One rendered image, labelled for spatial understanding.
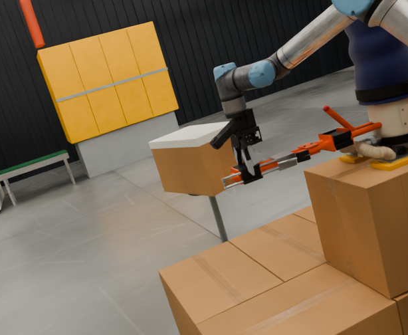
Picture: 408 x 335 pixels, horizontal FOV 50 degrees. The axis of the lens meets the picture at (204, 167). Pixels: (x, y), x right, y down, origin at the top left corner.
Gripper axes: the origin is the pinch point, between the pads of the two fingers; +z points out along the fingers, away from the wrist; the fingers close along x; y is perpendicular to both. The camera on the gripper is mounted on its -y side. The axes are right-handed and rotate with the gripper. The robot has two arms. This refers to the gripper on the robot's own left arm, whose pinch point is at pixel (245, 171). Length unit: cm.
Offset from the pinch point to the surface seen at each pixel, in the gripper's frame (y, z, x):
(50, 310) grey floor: -113, 109, 205
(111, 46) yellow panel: 54, -113, 726
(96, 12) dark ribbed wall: 79, -231, 1052
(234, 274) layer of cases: -4, 54, 40
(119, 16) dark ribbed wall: 133, -207, 1057
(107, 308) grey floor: -70, 109, 170
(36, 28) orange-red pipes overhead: -65, -178, 740
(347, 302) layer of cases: 20, 54, -11
